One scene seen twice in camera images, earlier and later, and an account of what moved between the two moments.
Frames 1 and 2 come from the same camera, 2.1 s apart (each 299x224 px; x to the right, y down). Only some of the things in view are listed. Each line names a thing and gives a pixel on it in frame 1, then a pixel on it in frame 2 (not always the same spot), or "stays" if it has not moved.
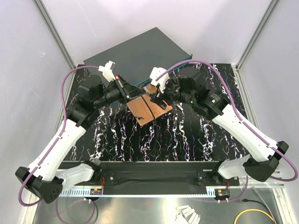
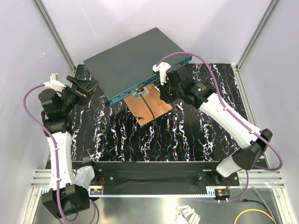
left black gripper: (129, 91) -> (87, 85)
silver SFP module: (180, 107) stays
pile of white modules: (188, 216) stays
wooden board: (144, 109) stays
